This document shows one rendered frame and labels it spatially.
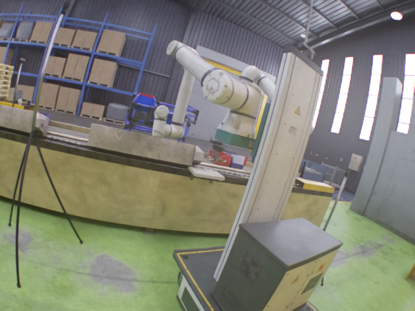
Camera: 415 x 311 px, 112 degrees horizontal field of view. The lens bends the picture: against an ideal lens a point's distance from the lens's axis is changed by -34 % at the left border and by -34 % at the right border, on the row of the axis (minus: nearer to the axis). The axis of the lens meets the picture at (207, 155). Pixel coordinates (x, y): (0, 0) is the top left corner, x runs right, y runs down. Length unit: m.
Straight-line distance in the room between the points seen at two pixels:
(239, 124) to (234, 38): 13.14
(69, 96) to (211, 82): 10.60
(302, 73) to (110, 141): 1.56
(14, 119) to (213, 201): 2.16
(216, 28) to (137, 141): 12.42
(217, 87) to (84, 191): 1.57
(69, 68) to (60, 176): 9.72
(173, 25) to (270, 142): 12.40
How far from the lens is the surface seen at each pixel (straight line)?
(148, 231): 2.30
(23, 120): 2.19
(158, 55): 12.58
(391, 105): 6.95
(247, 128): 1.10
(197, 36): 13.33
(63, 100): 11.49
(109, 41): 11.34
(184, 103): 1.52
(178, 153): 1.95
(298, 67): 1.22
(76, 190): 2.11
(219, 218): 2.35
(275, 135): 1.12
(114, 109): 10.85
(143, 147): 1.91
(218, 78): 0.99
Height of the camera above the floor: 1.27
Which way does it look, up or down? 9 degrees down
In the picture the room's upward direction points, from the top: 15 degrees clockwise
